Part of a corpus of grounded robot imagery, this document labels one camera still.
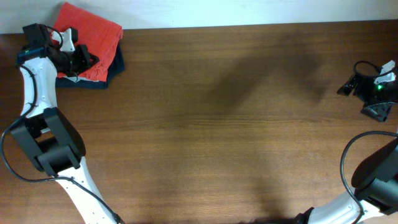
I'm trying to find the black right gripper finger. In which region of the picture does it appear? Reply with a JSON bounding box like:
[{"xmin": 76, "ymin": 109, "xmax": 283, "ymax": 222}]
[
  {"xmin": 361, "ymin": 102, "xmax": 395, "ymax": 122},
  {"xmin": 336, "ymin": 76, "xmax": 361, "ymax": 96}
]

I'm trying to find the red McKinney Boyd t-shirt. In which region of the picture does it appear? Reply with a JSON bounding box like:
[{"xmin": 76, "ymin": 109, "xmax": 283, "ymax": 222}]
[{"xmin": 55, "ymin": 2, "xmax": 123, "ymax": 82}]

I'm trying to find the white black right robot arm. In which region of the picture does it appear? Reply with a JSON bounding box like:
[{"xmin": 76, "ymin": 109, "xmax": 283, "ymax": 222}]
[{"xmin": 294, "ymin": 74, "xmax": 397, "ymax": 223}]

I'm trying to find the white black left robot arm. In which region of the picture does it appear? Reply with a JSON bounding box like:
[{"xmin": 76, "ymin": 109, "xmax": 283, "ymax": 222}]
[{"xmin": 5, "ymin": 24, "xmax": 123, "ymax": 223}]

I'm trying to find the folded light blue shirt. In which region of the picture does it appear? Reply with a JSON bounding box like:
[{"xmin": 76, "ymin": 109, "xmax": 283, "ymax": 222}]
[{"xmin": 66, "ymin": 76, "xmax": 98, "ymax": 83}]

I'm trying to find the folded navy blue shirt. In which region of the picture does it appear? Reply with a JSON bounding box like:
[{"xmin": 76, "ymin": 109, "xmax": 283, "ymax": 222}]
[{"xmin": 55, "ymin": 44, "xmax": 125, "ymax": 90}]

